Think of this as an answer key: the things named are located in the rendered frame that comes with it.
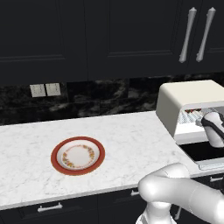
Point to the toaster oven glass door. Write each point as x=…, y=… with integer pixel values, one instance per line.
x=204, y=151

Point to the black wall cupboard door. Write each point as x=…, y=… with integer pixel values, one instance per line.
x=137, y=35
x=217, y=32
x=38, y=38

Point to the red kebab skewer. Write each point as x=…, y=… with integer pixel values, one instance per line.
x=194, y=110

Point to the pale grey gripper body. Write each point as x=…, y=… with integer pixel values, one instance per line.
x=199, y=122

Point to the red rimmed patterned plate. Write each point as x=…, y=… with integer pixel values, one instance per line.
x=78, y=155

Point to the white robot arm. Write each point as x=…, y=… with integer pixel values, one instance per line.
x=178, y=192

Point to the white wall socket plate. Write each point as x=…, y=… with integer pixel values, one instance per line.
x=38, y=90
x=53, y=89

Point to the cream toaster oven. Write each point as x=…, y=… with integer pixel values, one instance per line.
x=186, y=96

